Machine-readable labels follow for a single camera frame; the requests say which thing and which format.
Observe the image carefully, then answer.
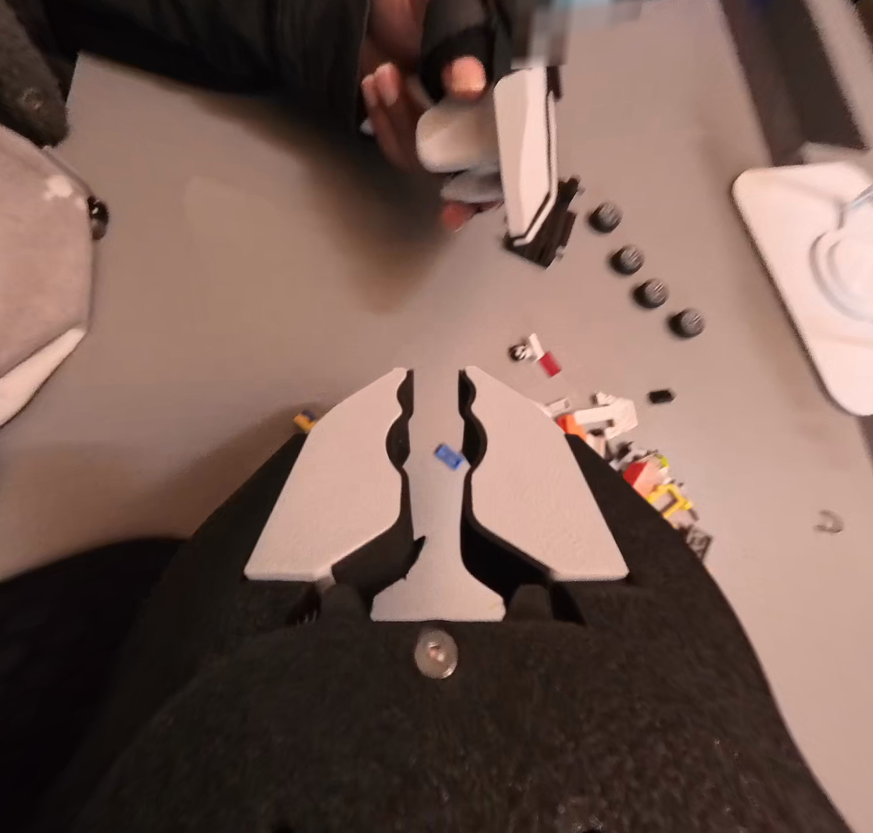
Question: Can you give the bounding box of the orange lego race car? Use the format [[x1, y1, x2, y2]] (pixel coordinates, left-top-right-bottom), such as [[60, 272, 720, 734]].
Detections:
[[502, 176, 585, 269]]

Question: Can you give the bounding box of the small red white lego piece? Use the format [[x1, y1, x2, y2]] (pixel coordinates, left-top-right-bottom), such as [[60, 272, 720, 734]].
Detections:
[[509, 333, 564, 377]]

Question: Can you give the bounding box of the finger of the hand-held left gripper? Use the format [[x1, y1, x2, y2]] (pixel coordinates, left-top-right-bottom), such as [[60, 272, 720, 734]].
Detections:
[[492, 70, 563, 241]]

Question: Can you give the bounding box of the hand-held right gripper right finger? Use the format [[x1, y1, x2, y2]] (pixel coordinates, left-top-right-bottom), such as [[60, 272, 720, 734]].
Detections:
[[460, 366, 630, 597]]

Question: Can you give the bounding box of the person's pale printed shirt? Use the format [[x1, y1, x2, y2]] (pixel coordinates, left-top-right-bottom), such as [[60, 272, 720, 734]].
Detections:
[[0, 125, 99, 425]]

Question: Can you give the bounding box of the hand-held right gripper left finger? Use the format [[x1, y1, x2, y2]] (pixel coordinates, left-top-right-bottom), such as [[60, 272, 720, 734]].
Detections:
[[245, 369, 416, 597]]

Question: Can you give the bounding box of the person's left hand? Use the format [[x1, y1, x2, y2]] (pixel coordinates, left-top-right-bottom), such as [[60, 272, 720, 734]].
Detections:
[[358, 0, 473, 231]]

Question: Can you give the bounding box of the black drawstring cord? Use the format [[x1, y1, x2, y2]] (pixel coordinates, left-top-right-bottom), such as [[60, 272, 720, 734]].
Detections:
[[41, 152, 110, 241]]

